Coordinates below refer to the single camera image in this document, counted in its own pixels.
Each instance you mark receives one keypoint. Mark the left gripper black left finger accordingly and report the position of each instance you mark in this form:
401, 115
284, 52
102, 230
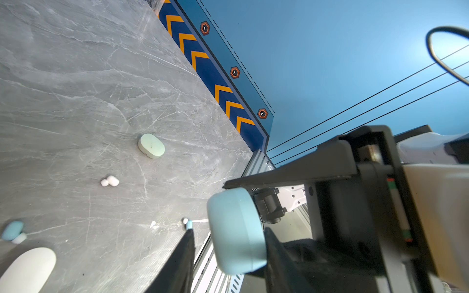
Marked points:
176, 276

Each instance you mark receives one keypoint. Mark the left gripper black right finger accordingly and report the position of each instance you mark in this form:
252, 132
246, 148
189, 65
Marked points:
281, 274

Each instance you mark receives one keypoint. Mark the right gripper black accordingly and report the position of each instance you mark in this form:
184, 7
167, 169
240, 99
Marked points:
361, 209

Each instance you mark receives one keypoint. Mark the blue earbud front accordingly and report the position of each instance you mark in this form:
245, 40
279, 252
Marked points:
188, 224

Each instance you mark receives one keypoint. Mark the blue earbud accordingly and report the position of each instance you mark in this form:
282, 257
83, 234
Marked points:
13, 232
188, 224

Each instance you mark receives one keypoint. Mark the blue earbud charging case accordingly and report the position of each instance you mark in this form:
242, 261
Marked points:
237, 232

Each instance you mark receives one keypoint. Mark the mint green earbud charging case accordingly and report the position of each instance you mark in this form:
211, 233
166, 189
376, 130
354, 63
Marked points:
151, 146

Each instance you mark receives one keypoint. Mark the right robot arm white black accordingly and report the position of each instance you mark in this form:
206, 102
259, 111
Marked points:
432, 146

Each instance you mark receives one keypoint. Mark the white earbud charging case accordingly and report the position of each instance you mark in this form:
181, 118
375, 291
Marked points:
29, 272

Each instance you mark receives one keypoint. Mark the white earbud centre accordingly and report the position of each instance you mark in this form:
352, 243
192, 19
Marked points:
110, 181

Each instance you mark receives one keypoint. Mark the blue earbud top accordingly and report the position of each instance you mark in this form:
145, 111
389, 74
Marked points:
13, 232

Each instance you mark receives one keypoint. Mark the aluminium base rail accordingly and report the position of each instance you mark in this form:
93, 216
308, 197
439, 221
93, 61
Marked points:
294, 225

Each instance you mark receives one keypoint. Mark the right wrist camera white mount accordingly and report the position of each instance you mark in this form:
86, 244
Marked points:
441, 197

